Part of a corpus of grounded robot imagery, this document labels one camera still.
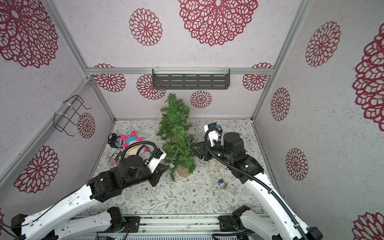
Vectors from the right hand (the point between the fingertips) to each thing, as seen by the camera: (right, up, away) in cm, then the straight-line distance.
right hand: (193, 144), depth 64 cm
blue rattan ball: (+17, -23, +23) cm, 36 cm away
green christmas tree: (-7, -2, 0) cm, 7 cm away
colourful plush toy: (-40, +1, +36) cm, 54 cm away
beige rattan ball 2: (+13, -14, +30) cm, 35 cm away
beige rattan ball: (+18, -18, +27) cm, 37 cm away
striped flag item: (-49, -11, +30) cm, 59 cm away
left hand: (-13, -10, +3) cm, 17 cm away
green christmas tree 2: (-10, +10, +21) cm, 26 cm away
